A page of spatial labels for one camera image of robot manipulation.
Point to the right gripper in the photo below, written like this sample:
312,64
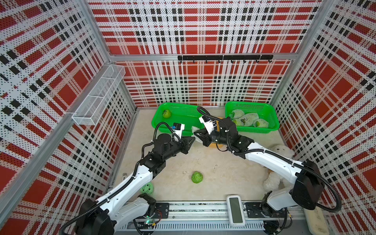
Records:
204,135

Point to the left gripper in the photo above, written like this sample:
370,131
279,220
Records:
183,143

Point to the green custard apple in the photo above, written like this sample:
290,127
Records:
197,177

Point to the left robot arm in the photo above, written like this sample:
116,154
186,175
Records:
109,212

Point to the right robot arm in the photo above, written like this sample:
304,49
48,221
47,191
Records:
308,189

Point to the green basket with apples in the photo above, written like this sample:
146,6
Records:
180,113

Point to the custard apple in basket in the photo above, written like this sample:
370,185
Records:
166,114

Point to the yellow tray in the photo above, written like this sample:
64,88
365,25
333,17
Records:
213,125

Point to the empty green basket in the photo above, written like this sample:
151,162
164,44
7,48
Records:
265,111

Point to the plush toy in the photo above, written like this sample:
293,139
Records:
276,180

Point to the white timer device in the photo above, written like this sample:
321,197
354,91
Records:
235,211

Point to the black hook rail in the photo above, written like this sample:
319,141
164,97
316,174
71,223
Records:
256,57

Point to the clear wall shelf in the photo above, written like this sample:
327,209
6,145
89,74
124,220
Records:
93,106

